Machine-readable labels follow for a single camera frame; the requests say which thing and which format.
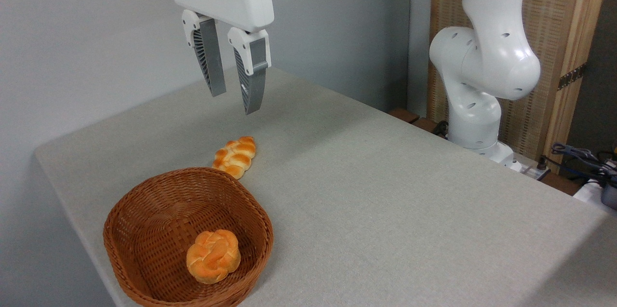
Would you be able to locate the round knotted bread roll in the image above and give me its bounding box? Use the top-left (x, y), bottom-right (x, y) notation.
top-left (186, 229), bottom-right (241, 284)

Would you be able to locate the brown wicker basket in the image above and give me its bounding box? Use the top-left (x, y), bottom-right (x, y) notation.
top-left (103, 167), bottom-right (274, 307)

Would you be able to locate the tangled dark cable bundle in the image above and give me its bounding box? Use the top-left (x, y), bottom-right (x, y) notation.
top-left (551, 142), bottom-right (617, 187)

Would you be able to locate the long braided bread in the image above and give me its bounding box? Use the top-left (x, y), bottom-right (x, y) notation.
top-left (212, 136), bottom-right (256, 180)

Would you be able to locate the metal screen hinge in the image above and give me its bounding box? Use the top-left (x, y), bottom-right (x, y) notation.
top-left (557, 63), bottom-right (588, 91)

